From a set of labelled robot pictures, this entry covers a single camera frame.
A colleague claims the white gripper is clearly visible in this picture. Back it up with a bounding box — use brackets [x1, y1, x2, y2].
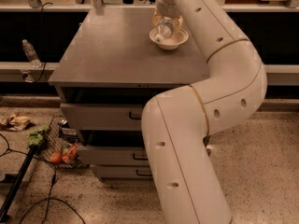
[152, 0, 183, 35]

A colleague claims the clear blue plastic bottle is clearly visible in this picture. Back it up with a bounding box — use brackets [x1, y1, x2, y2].
[154, 17, 175, 44]

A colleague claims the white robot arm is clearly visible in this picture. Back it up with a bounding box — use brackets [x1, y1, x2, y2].
[141, 0, 267, 224]

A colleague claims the white paper bowl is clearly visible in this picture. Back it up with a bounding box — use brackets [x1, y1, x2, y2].
[149, 29, 189, 50]

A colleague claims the small clear water bottle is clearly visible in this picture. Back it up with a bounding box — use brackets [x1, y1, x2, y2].
[22, 39, 42, 68]

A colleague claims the grey drawer cabinet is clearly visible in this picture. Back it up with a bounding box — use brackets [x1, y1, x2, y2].
[48, 7, 213, 184]

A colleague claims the top grey drawer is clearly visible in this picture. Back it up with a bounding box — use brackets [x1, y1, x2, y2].
[61, 104, 142, 131]

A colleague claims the grey drawer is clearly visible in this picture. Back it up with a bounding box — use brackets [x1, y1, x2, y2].
[61, 104, 142, 131]
[90, 165, 152, 179]
[78, 146, 149, 166]

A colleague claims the dark drink can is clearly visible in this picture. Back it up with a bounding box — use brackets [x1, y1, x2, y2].
[57, 119, 78, 142]

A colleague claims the middle grey drawer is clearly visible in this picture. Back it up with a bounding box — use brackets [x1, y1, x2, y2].
[78, 146, 149, 166]

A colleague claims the bottom grey drawer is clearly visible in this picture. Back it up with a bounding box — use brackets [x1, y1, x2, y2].
[90, 165, 152, 179]

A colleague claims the red tomato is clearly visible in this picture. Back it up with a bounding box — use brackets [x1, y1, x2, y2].
[50, 152, 63, 164]

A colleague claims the green snack bag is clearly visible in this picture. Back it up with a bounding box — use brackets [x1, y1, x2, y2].
[27, 125, 49, 147]

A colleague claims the crumpled brown paper bag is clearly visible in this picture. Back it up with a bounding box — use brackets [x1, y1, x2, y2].
[0, 115, 30, 132]

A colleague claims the black metal pole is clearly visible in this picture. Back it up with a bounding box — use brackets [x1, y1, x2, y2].
[0, 147, 37, 223]

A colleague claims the black wire mesh basket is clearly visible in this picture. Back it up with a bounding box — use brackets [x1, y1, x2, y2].
[39, 116, 87, 169]

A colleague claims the black floor cable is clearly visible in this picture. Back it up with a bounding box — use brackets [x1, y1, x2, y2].
[0, 133, 87, 224]

